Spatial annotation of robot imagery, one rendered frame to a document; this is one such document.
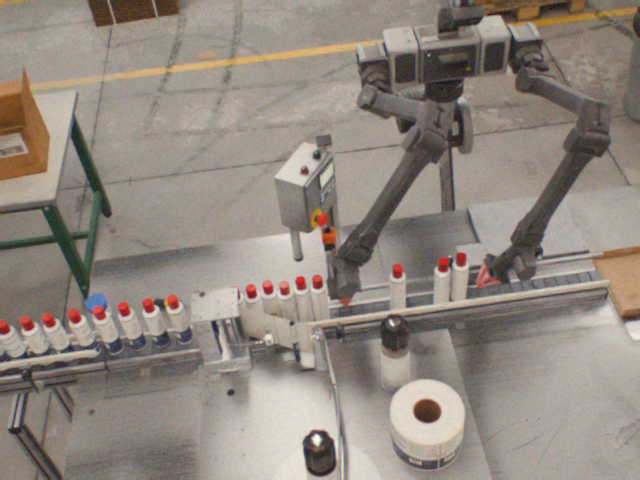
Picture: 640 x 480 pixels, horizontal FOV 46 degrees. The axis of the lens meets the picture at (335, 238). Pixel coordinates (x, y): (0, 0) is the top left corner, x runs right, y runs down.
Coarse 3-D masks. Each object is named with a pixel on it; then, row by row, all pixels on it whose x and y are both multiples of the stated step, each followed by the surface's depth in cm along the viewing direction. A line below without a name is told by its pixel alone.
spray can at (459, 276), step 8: (456, 256) 233; (464, 256) 233; (456, 264) 235; (464, 264) 234; (456, 272) 236; (464, 272) 235; (456, 280) 238; (464, 280) 238; (456, 288) 241; (464, 288) 241; (456, 296) 244; (464, 296) 244
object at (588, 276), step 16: (592, 272) 251; (480, 288) 250; (496, 288) 249; (512, 288) 249; (528, 288) 249; (544, 288) 248; (592, 288) 247; (368, 304) 248; (384, 304) 248; (416, 304) 247; (432, 304) 247; (480, 304) 246; (496, 304) 245; (176, 336) 245; (128, 352) 242; (144, 352) 241; (160, 352) 241
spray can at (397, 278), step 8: (400, 264) 232; (392, 272) 234; (400, 272) 231; (392, 280) 234; (400, 280) 233; (392, 288) 236; (400, 288) 235; (392, 296) 239; (400, 296) 238; (392, 304) 242; (400, 304) 241
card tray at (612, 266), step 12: (600, 252) 259; (612, 252) 260; (624, 252) 261; (636, 252) 262; (600, 264) 260; (612, 264) 259; (624, 264) 259; (636, 264) 259; (612, 276) 256; (624, 276) 255; (636, 276) 255; (612, 288) 252; (624, 288) 252; (636, 288) 251; (624, 300) 248; (636, 300) 248; (624, 312) 242; (636, 312) 243
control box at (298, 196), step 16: (304, 144) 215; (288, 160) 210; (304, 160) 210; (320, 160) 209; (288, 176) 205; (304, 176) 205; (288, 192) 207; (304, 192) 204; (320, 192) 212; (288, 208) 212; (304, 208) 209; (320, 208) 216; (288, 224) 217; (304, 224) 213
